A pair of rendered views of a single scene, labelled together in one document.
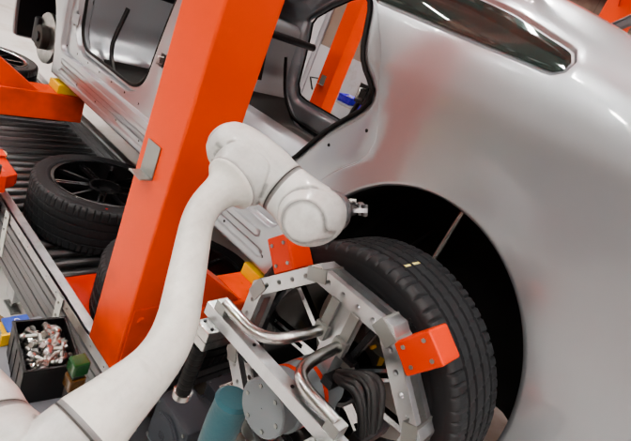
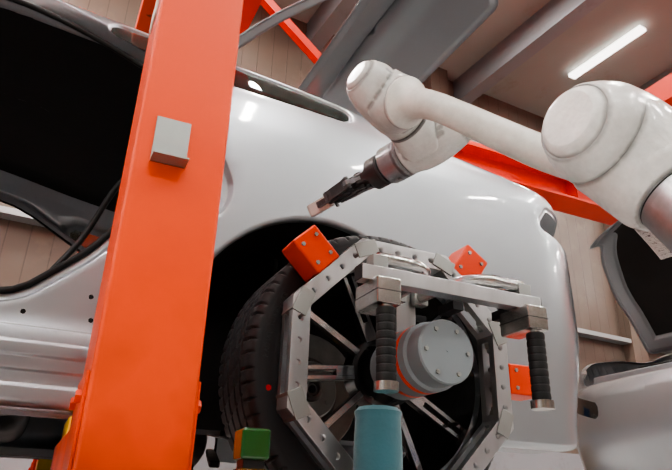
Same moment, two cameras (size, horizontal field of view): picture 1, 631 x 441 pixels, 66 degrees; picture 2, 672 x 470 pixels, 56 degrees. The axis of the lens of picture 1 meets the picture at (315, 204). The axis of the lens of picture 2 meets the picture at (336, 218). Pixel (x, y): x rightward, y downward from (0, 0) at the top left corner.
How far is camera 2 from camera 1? 157 cm
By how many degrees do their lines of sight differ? 74
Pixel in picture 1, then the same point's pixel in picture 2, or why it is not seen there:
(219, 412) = (392, 418)
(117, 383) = not seen: hidden behind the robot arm
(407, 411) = (486, 313)
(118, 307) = (161, 396)
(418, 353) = (471, 264)
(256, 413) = (445, 360)
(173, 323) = not seen: hidden behind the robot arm
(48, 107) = not seen: outside the picture
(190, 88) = (222, 56)
